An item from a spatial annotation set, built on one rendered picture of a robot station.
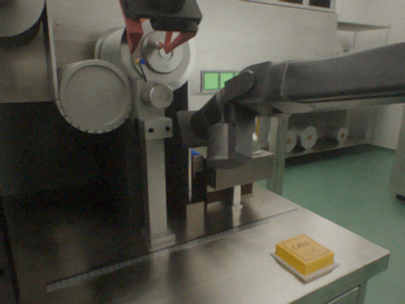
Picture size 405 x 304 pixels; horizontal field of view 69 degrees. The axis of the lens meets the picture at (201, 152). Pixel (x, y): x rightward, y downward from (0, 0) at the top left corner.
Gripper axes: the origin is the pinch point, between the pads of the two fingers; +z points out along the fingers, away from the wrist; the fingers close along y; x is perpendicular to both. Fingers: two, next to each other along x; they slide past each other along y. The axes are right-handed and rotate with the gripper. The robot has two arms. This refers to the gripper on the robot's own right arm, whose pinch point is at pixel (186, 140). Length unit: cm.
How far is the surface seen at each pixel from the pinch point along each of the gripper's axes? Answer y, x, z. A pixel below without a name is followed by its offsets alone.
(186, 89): -0.3, 8.9, -6.5
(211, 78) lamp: 24.0, 25.4, 19.6
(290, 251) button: 6.8, -25.4, -14.6
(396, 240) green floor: 194, -71, 91
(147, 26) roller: -8.8, 17.5, -13.6
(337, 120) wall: 411, 74, 261
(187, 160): -0.2, -4.2, 1.2
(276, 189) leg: 72, -14, 62
